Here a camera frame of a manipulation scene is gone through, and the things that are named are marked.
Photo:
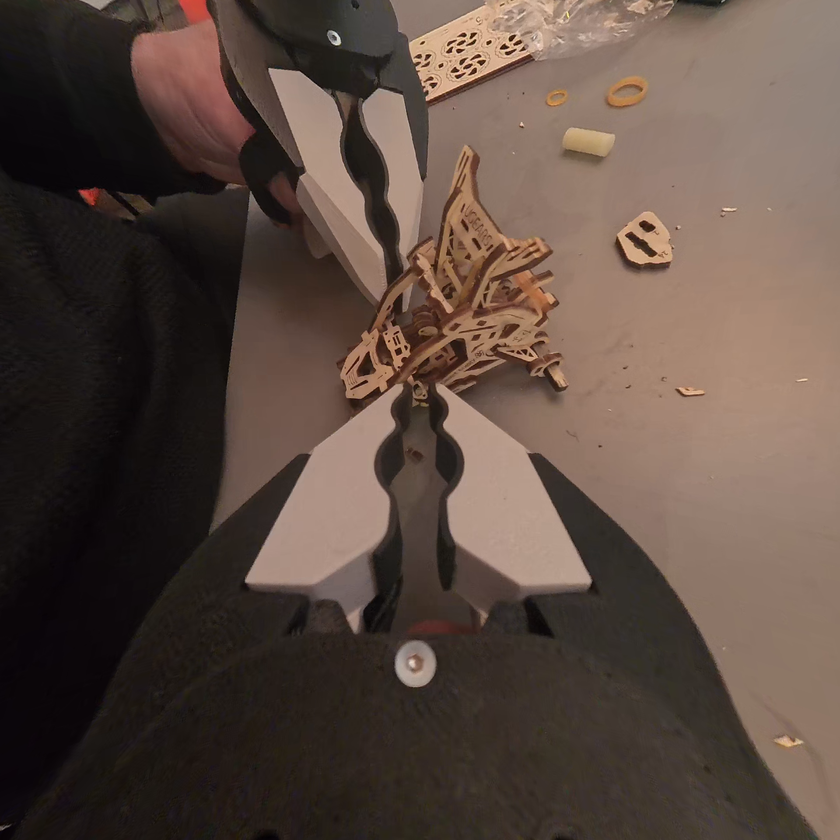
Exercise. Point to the wooden buggy model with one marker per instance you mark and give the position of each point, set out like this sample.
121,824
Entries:
472,223

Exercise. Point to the large yellow rubber band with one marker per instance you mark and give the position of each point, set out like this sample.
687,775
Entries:
610,95

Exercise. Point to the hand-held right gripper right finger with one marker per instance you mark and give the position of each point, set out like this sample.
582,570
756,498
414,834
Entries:
518,525

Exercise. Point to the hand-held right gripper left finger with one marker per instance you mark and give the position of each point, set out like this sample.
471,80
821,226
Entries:
321,525

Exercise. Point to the person's left forearm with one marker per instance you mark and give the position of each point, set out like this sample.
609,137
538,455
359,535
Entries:
65,85

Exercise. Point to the clear plastic bag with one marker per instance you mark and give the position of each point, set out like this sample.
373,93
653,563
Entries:
577,26

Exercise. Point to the small tan rubber band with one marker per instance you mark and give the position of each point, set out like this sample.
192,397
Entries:
548,98

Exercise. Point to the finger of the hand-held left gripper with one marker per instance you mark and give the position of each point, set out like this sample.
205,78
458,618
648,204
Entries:
315,151
400,164

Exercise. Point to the pale wax cylinder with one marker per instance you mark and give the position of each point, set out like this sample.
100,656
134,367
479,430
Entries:
587,142

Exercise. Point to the person's left hand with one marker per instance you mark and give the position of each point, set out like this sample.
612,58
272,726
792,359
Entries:
184,98

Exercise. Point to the wooden parts sheet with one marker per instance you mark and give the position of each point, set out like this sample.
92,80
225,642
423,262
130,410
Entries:
439,34

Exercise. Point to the flat slotted wooden part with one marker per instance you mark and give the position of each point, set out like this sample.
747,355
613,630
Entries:
627,249

